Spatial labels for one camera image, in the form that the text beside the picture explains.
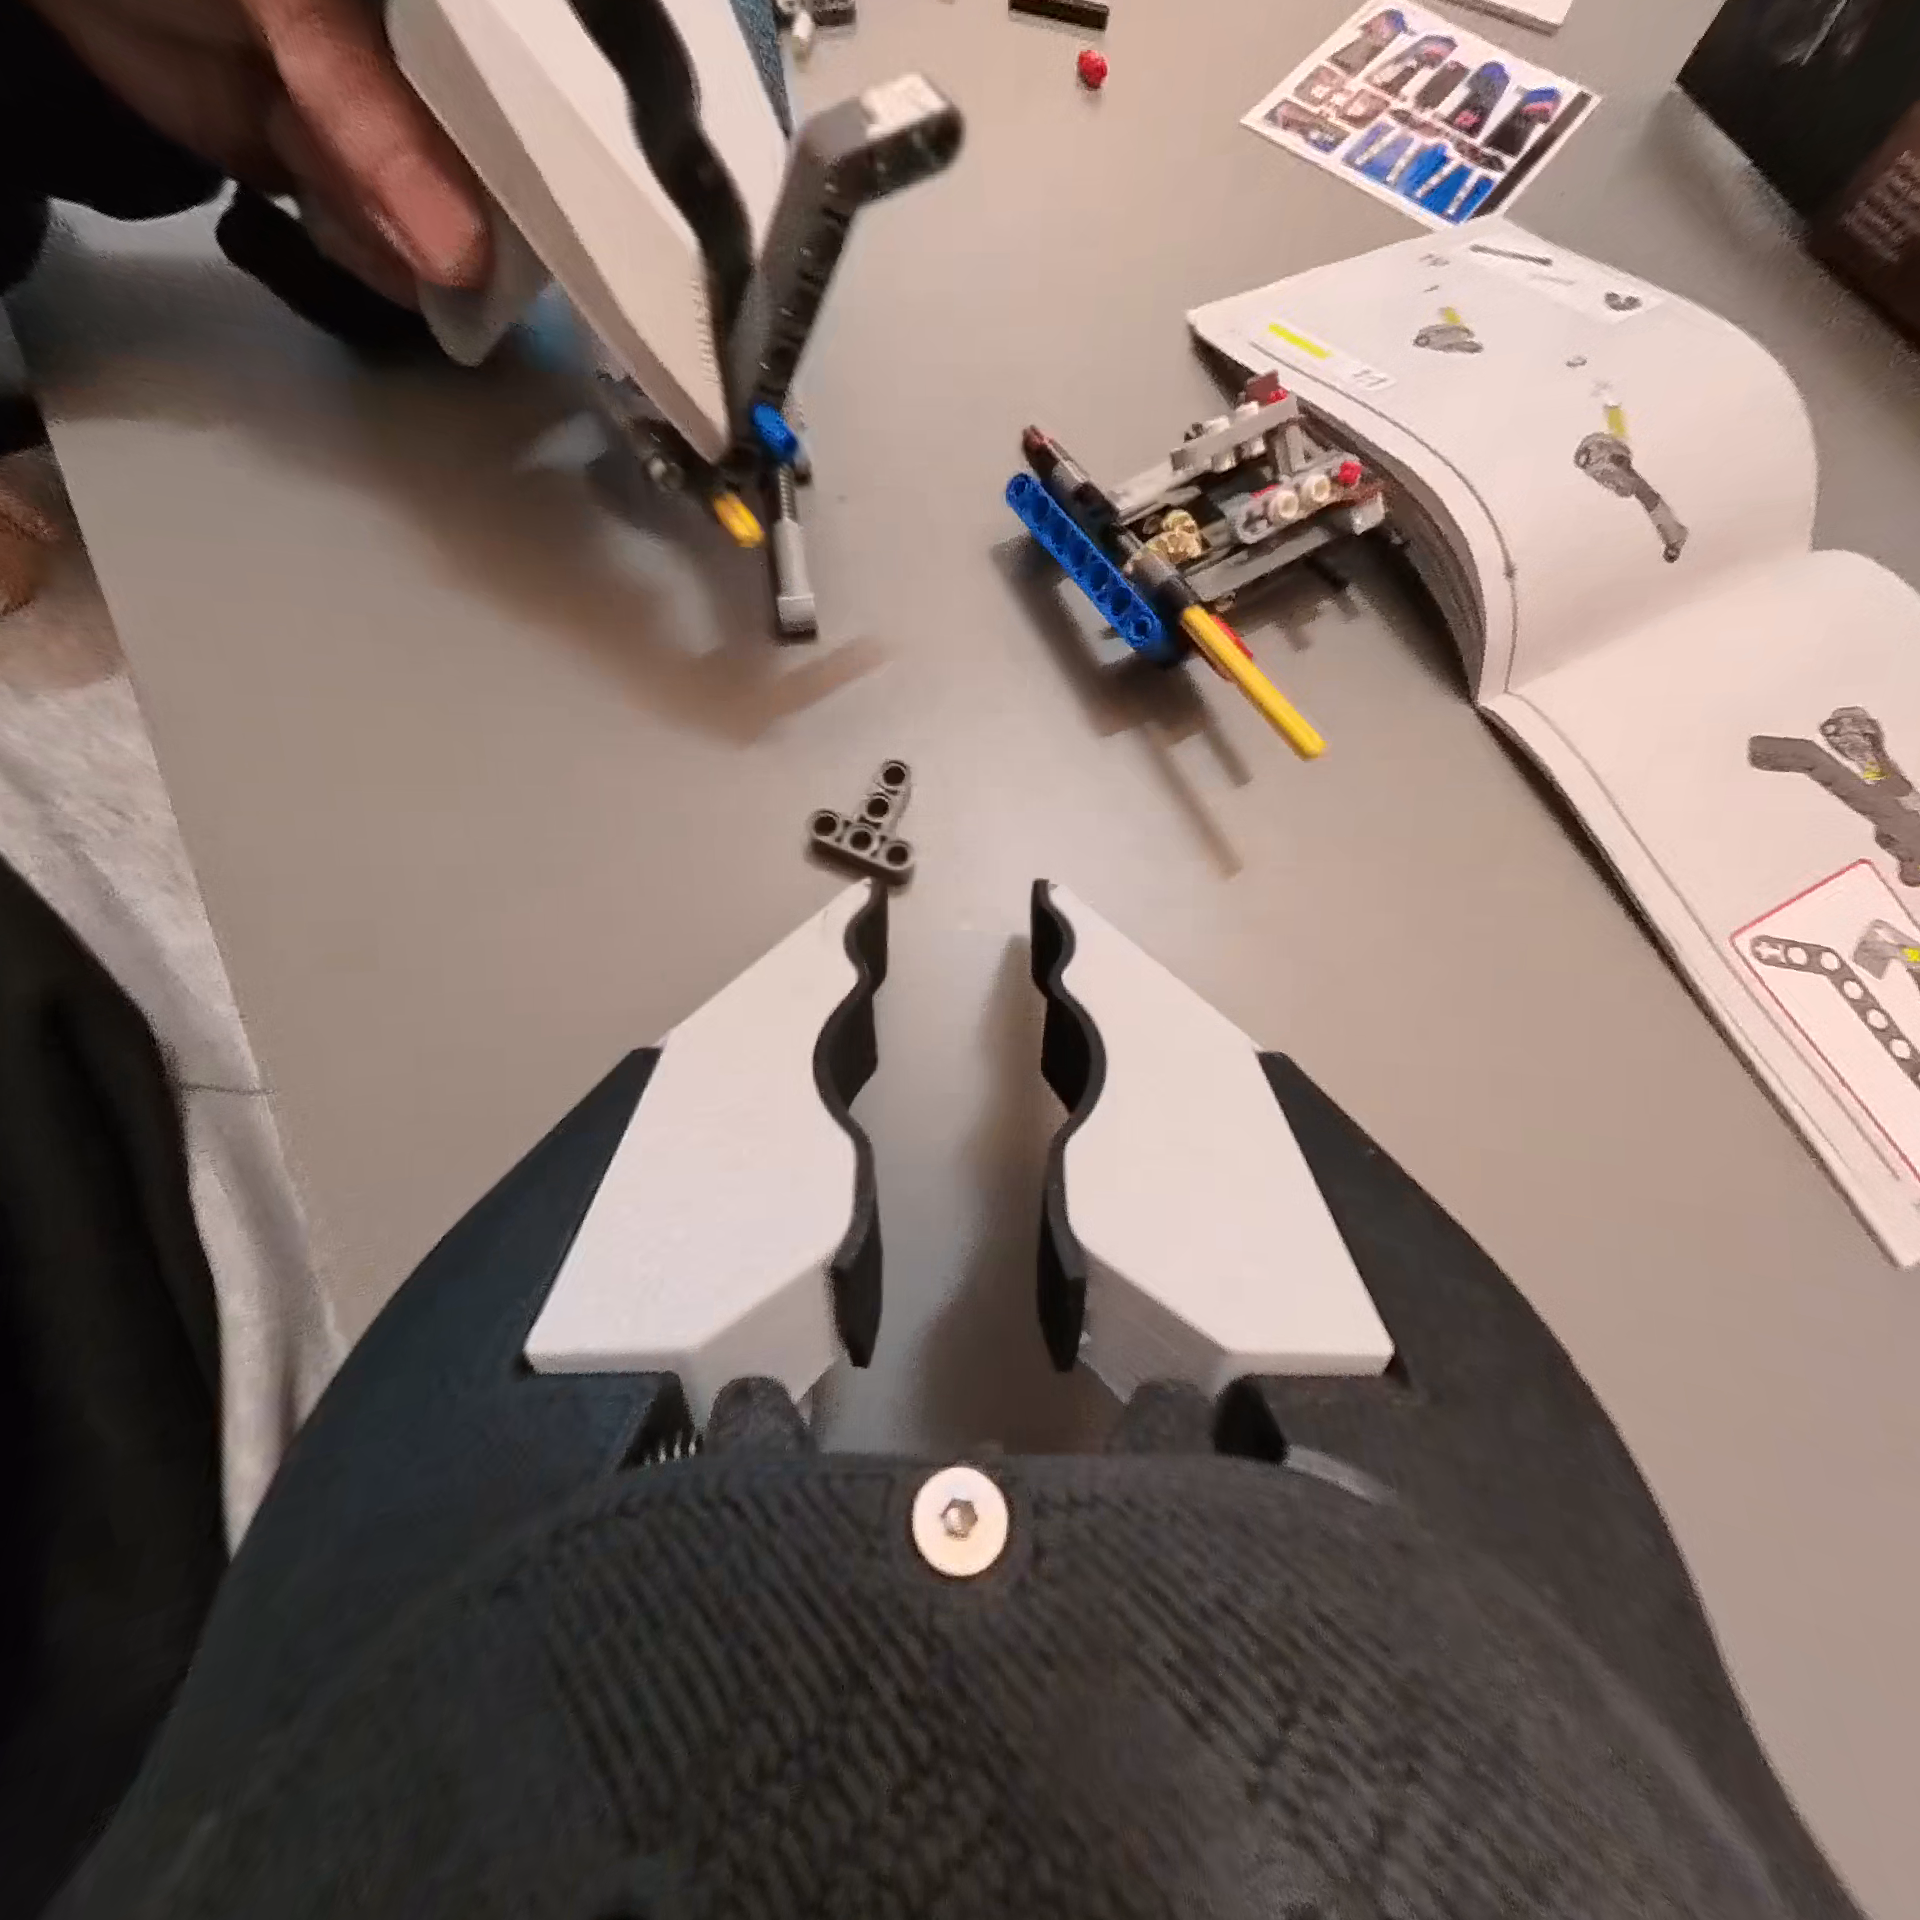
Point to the lego chassis with blue beam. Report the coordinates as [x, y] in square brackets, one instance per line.
[1201, 510]

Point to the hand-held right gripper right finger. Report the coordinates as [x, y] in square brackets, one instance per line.
[1201, 1170]

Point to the person's left hand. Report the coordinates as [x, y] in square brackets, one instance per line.
[285, 105]

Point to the dark grey T-shaped lego piece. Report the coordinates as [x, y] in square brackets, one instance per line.
[867, 833]

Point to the lego sticker sheet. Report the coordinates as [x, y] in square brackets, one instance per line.
[1424, 105]

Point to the person's grey sweatshirt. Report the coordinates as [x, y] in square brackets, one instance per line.
[135, 931]

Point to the person's dark trousers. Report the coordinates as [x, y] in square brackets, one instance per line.
[90, 1351]

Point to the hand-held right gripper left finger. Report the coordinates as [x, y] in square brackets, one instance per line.
[704, 1170]

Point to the black short axle piece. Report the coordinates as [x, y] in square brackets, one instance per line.
[1058, 11]

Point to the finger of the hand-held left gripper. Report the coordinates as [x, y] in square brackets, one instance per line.
[555, 164]
[751, 90]

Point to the dark cardboard box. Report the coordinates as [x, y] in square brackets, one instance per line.
[1814, 134]

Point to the grey lego arm assembly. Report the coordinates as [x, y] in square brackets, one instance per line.
[818, 254]

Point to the open lego instruction booklet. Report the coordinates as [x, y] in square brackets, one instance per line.
[1651, 405]

